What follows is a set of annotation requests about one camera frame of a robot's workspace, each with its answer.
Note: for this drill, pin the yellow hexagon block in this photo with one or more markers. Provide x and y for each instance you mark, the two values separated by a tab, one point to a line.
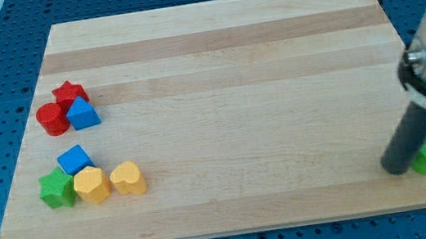
92	185

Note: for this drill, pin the light wooden board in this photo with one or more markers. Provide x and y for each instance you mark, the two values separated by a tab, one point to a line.
242	115

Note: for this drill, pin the yellow heart block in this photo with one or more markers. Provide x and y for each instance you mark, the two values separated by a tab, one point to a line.
127	178

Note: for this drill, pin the blue triangle block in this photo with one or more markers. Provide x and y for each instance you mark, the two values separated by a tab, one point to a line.
82	115

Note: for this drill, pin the blue cube block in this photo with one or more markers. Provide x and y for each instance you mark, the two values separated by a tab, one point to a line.
74	160

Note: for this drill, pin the red star block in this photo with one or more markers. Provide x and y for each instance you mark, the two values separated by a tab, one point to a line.
66	94

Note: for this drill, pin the red cylinder block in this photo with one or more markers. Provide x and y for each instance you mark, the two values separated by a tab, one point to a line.
52	118

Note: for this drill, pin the green star block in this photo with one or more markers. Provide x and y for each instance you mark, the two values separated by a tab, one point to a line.
57	189

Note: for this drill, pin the dark grey cylindrical pointer rod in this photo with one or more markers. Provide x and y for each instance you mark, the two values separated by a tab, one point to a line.
406	142

